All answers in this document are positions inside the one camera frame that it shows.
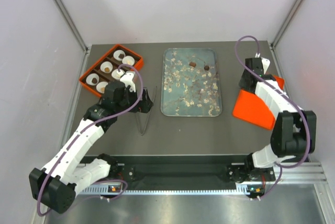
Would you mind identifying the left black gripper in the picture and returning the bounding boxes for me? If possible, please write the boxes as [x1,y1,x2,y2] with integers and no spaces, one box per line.
[116,86,153,114]

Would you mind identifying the metal tongs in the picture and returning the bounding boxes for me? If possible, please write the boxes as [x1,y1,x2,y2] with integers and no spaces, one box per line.
[135,86,158,136]

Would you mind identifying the orange box lid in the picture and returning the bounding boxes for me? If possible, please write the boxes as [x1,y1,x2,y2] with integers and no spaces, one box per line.
[232,85,294,130]

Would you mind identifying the orange chocolate box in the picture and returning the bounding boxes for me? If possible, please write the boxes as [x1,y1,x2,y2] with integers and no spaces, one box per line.
[79,44,144,97]

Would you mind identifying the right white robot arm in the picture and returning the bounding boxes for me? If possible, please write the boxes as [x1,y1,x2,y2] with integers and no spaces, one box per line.
[227,66,317,183]

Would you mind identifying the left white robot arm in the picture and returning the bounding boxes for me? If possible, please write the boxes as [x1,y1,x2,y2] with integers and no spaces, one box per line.
[29,81,153,214]

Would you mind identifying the floral blue tray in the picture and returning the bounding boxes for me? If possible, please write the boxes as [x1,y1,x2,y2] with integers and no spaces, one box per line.
[161,48,222,117]

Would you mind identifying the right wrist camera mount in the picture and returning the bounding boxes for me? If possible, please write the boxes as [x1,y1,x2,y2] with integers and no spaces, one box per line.
[245,53,271,75]

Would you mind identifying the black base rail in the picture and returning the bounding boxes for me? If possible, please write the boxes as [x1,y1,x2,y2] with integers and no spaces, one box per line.
[78,155,275,186]

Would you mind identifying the grey cable duct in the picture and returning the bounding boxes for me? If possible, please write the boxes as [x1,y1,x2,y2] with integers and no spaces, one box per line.
[80,183,264,196]

